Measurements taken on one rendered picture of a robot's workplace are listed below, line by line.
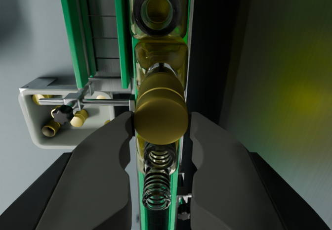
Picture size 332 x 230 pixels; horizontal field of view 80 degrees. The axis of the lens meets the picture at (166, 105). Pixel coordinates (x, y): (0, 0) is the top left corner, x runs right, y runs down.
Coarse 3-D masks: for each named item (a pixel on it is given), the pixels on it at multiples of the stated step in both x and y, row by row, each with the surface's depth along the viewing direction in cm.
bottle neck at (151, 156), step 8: (152, 144) 17; (168, 144) 17; (144, 152) 17; (152, 152) 19; (160, 152) 20; (168, 152) 17; (144, 160) 18; (152, 160) 18; (160, 160) 19; (168, 160) 18; (152, 168) 18; (160, 168) 18
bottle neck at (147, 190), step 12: (168, 168) 24; (144, 180) 22; (156, 180) 21; (168, 180) 22; (144, 192) 20; (156, 192) 20; (168, 192) 20; (144, 204) 20; (156, 204) 21; (168, 204) 20
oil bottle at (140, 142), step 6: (138, 138) 25; (138, 144) 25; (144, 144) 24; (138, 150) 25; (138, 156) 25; (138, 162) 25; (144, 162) 24; (138, 168) 26; (144, 168) 25; (174, 168) 25; (144, 174) 26
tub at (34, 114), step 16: (64, 96) 55; (96, 96) 55; (32, 112) 51; (48, 112) 57; (96, 112) 58; (112, 112) 50; (32, 128) 51; (64, 128) 60; (80, 128) 60; (96, 128) 60; (48, 144) 54; (64, 144) 54
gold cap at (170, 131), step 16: (144, 80) 15; (160, 80) 14; (176, 80) 15; (144, 96) 12; (160, 96) 11; (176, 96) 12; (144, 112) 12; (160, 112) 12; (176, 112) 12; (144, 128) 12; (160, 128) 12; (176, 128) 12; (160, 144) 13
